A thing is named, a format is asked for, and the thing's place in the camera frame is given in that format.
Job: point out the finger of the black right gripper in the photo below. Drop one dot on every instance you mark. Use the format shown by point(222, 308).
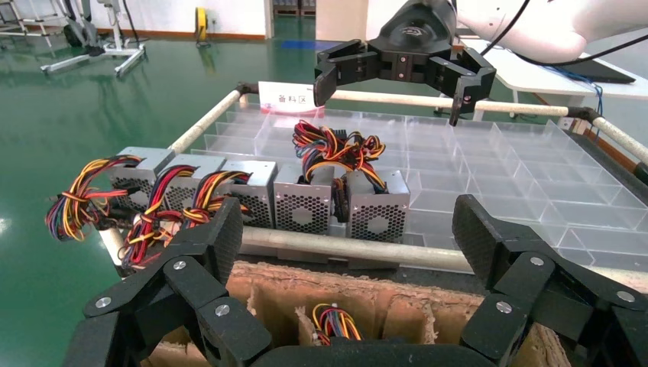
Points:
point(344, 63)
point(465, 76)

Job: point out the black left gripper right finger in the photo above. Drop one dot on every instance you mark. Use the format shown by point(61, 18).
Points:
point(506, 263)

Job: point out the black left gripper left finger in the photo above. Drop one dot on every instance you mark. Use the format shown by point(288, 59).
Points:
point(202, 263)

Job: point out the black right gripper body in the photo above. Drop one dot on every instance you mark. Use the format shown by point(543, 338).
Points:
point(415, 35)

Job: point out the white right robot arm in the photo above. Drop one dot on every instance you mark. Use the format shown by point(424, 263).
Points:
point(546, 25)

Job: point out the white and red sign card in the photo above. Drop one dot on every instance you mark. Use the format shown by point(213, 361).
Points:
point(288, 96)

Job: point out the white side table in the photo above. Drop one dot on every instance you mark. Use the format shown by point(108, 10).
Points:
point(531, 76)

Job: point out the clear acrylic divider tray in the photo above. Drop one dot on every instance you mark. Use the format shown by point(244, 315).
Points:
point(506, 172)

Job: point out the brown cardboard divider box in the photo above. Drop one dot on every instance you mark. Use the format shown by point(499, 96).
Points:
point(405, 309)

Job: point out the black flat pad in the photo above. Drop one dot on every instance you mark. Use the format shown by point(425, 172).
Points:
point(602, 73)

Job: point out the yellow round reel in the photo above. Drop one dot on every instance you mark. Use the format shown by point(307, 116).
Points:
point(202, 23)

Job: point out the grey metal wheeled stand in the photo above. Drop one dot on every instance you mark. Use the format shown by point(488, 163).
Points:
point(115, 25)

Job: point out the black machine base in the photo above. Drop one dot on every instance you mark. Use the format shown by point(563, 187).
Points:
point(83, 35)

